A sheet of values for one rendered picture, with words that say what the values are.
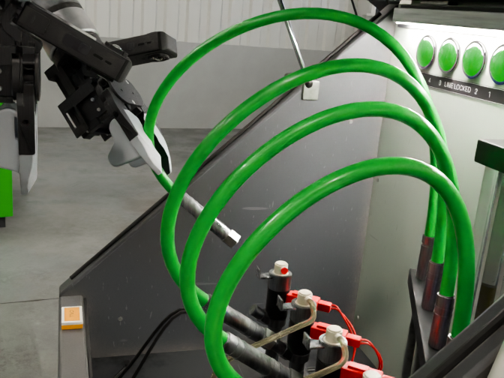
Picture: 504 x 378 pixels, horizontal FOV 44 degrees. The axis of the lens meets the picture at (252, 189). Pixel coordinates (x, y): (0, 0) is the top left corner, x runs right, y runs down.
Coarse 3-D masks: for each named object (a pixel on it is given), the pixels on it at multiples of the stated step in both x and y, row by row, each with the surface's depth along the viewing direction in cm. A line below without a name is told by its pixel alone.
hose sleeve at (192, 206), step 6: (186, 198) 82; (192, 198) 82; (180, 204) 82; (186, 204) 82; (192, 204) 82; (198, 204) 82; (186, 210) 82; (192, 210) 82; (198, 210) 82; (198, 216) 82; (216, 222) 82; (210, 228) 82; (216, 228) 82; (222, 228) 82; (228, 228) 83; (216, 234) 82; (222, 234) 82; (228, 234) 82
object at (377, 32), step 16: (256, 16) 75; (272, 16) 74; (288, 16) 74; (304, 16) 74; (320, 16) 74; (336, 16) 74; (352, 16) 73; (224, 32) 75; (240, 32) 75; (368, 32) 74; (384, 32) 74; (208, 48) 76; (400, 48) 74; (176, 64) 78; (192, 64) 77; (416, 64) 74; (176, 80) 78; (416, 80) 74; (160, 96) 78; (144, 128) 80; (432, 160) 77; (160, 176) 81; (432, 192) 78; (432, 208) 79; (432, 224) 79; (432, 240) 79
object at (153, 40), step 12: (144, 36) 79; (156, 36) 78; (168, 36) 79; (132, 48) 79; (144, 48) 79; (156, 48) 78; (168, 48) 79; (132, 60) 81; (144, 60) 82; (156, 60) 81
